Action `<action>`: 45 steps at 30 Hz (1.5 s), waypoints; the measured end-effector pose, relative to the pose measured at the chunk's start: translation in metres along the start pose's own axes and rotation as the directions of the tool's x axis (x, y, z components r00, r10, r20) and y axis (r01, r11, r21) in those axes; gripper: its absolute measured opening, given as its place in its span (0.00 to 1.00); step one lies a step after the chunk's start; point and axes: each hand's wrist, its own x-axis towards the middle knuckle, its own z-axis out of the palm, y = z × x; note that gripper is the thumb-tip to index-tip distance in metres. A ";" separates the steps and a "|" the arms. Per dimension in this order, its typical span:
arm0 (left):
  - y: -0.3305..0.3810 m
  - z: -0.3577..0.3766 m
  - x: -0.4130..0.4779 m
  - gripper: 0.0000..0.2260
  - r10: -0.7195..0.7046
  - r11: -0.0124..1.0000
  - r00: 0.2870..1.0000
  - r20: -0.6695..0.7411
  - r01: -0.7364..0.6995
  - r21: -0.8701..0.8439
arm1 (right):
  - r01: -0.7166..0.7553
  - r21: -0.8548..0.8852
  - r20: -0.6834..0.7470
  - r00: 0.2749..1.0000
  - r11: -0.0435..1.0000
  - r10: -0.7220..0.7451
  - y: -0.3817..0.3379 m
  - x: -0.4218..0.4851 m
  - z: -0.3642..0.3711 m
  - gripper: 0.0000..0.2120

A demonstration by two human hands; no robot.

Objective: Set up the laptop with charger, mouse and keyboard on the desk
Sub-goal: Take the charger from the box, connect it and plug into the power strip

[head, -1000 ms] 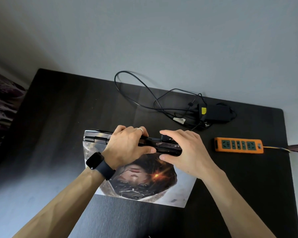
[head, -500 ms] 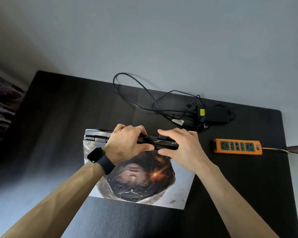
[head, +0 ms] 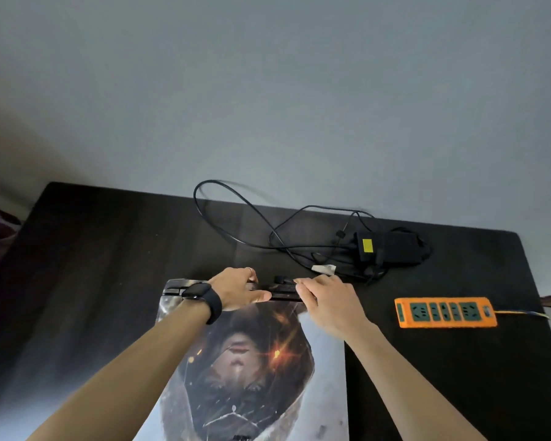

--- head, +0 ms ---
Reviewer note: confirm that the person's right hand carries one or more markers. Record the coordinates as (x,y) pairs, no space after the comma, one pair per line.
(330,307)

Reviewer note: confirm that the person's left hand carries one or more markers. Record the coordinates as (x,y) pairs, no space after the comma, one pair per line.
(234,289)

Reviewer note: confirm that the black smartwatch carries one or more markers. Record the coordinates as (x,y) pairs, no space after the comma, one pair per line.
(204,296)

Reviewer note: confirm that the person's right forearm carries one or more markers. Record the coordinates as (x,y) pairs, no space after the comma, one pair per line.
(408,395)

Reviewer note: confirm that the orange power strip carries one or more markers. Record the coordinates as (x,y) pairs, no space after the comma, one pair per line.
(445,312)

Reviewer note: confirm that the laptop with printed lid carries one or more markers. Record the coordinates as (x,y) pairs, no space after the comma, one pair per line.
(257,376)

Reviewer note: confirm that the black power adapter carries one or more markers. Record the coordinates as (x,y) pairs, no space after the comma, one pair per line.
(395,248)

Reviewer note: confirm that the person's left forearm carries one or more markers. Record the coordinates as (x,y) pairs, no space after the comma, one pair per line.
(119,381)

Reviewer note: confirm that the dark wooden desk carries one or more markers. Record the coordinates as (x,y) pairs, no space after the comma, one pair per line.
(96,248)

